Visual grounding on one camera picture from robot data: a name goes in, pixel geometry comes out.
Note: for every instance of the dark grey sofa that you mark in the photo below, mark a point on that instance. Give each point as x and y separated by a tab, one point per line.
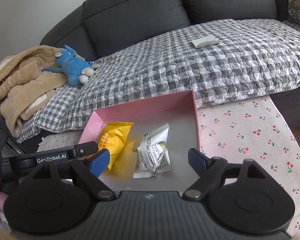
99	28

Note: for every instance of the grey checkered quilt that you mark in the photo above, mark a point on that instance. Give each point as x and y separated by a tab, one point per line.
254	58

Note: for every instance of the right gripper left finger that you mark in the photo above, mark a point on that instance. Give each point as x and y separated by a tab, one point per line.
85	175

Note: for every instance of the blue plush toy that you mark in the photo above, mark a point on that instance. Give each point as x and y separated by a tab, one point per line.
77	70

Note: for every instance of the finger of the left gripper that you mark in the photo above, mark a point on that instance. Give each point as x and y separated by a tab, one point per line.
82	150

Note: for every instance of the pink and silver box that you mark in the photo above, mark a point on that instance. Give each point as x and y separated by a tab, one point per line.
178	110

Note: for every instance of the white nut snack bag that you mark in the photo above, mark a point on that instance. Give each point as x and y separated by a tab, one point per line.
152	153

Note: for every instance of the beige quilted jacket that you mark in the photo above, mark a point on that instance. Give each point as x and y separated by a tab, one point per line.
24	87

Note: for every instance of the yellow snack bag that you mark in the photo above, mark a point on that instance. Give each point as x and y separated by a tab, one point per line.
114	138

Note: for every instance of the white packet on quilt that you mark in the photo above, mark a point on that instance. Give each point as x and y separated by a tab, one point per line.
205	41

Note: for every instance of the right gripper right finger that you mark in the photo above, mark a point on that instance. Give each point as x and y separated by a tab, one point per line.
209	171

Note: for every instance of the cherry print tablecloth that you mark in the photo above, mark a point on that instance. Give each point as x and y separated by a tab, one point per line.
254	128

